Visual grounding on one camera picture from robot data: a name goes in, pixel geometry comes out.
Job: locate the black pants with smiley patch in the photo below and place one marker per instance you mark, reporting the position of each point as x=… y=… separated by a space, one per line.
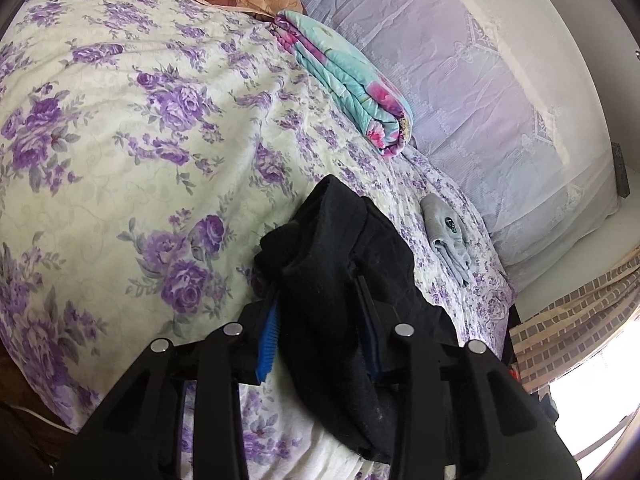
x=342 y=277

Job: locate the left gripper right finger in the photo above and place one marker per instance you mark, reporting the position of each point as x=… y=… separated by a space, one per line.
x=404 y=355

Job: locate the lavender lace headboard cover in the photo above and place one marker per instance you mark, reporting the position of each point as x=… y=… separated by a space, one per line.
x=503 y=103

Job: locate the beige checked curtain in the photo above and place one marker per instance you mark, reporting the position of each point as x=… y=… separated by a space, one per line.
x=558 y=338

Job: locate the folded turquoise pink blanket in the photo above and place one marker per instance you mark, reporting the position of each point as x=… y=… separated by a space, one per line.
x=371 y=102

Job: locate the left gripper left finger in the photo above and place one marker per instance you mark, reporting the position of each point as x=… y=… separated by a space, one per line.
x=239 y=353

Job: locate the folded grey garment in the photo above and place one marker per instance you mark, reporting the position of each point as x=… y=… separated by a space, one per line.
x=446 y=234

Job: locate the purple floral bed quilt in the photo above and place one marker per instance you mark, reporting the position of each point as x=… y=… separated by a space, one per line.
x=146 y=148

